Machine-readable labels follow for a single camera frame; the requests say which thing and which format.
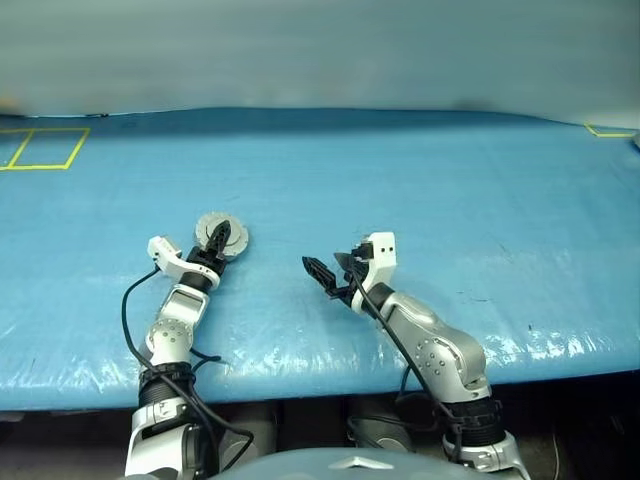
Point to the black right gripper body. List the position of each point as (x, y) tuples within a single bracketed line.
[(361, 260)]

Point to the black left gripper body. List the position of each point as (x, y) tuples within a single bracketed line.
[(207, 259)]

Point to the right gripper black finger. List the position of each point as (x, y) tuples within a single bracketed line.
[(322, 275), (346, 260)]

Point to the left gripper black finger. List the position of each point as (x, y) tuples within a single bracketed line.
[(221, 237)]

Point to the grey finned motor cap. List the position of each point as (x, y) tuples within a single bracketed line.
[(240, 237)]

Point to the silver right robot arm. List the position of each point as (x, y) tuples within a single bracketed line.
[(440, 345)]

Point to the blue plastic table cover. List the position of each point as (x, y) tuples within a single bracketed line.
[(400, 175)]

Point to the grey rounded cylinder shape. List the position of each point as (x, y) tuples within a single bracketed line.
[(255, 425), (380, 430)]

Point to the grey robot torso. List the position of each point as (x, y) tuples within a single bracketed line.
[(345, 465)]

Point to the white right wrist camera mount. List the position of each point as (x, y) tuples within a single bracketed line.
[(385, 255)]

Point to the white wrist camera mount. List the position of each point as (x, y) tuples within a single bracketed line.
[(170, 257), (385, 255)]

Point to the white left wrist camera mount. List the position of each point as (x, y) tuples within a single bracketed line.
[(170, 257)]

